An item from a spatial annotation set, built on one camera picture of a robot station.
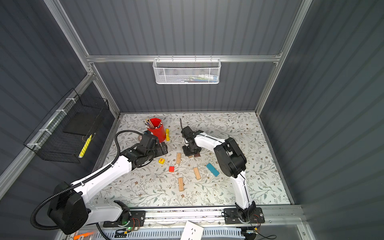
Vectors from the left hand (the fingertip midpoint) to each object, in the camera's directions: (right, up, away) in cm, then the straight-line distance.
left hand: (161, 148), depth 84 cm
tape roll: (-20, +4, +20) cm, 29 cm away
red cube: (+5, -14, +7) cm, 16 cm away
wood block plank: (+9, -9, +9) cm, 16 cm away
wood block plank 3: (+12, -21, 0) cm, 24 cm away
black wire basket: (-45, +9, -11) cm, 47 cm away
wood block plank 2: (+21, -16, +4) cm, 26 cm away
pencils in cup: (-11, +14, +12) cm, 21 cm away
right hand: (+16, -6, +13) cm, 22 cm away
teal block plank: (+31, -14, +5) cm, 34 cm away
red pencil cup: (-4, +10, +9) cm, 14 cm away
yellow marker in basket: (-31, +3, -16) cm, 35 cm away
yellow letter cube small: (-1, -9, +8) cm, 12 cm away
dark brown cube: (+21, -6, +12) cm, 25 cm away
